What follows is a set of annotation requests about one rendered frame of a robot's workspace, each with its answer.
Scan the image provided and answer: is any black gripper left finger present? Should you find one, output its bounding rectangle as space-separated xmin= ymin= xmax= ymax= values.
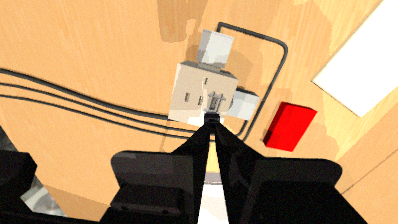
xmin=110 ymin=122 xmax=211 ymax=224

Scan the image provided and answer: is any dark red rectangular block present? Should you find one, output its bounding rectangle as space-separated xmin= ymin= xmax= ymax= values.
xmin=262 ymin=101 xmax=317 ymax=152

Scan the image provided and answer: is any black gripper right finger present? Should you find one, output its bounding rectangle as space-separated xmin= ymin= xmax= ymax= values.
xmin=215 ymin=122 xmax=343 ymax=224

